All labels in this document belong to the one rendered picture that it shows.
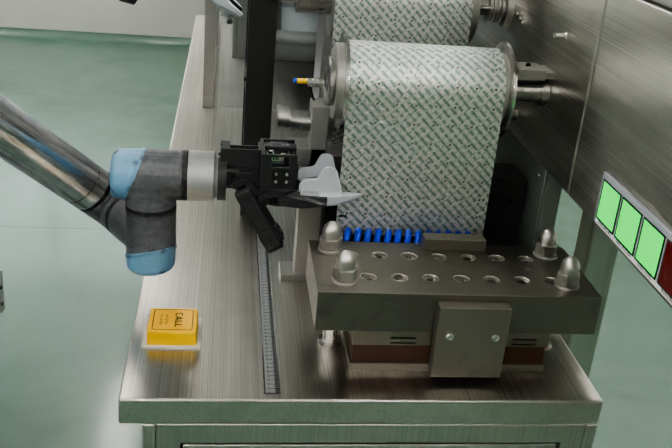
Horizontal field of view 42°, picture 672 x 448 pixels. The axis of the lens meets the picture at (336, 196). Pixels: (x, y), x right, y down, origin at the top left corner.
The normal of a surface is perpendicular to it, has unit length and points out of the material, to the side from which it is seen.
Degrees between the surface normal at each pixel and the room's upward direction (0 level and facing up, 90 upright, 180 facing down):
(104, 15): 90
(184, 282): 0
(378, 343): 90
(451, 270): 0
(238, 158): 90
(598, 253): 90
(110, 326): 0
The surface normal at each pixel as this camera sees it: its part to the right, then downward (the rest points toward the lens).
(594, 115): -0.99, -0.04
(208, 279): 0.08, -0.92
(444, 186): 0.11, 0.39
